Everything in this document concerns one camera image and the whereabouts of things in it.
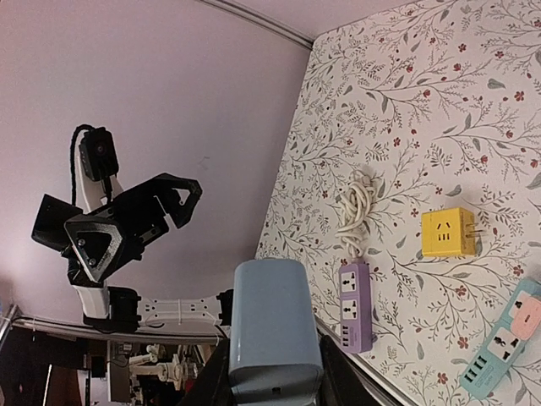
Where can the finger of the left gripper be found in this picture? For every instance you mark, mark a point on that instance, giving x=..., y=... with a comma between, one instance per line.
x=178, y=196
x=97, y=243

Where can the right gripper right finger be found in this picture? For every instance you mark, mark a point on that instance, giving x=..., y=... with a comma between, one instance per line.
x=341, y=384

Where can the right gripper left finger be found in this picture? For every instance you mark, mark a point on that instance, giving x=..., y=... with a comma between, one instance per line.
x=212, y=386

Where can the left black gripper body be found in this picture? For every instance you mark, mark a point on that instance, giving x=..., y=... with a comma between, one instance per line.
x=140, y=226

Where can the grey blue plug adapter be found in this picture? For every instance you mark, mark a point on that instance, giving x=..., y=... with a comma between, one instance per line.
x=274, y=356

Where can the teal power strip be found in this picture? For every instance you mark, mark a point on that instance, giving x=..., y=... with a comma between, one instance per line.
x=502, y=350

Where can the yellow cube socket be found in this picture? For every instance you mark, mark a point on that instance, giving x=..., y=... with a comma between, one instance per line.
x=449, y=233

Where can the pink plug adapter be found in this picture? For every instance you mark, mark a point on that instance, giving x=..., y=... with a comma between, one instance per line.
x=525, y=316

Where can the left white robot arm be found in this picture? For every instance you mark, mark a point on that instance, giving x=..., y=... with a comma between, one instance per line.
x=118, y=309

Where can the purple power strip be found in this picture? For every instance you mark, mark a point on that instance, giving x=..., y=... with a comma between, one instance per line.
x=355, y=308

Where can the left aluminium frame post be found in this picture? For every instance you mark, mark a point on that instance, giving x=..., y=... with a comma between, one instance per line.
x=263, y=21

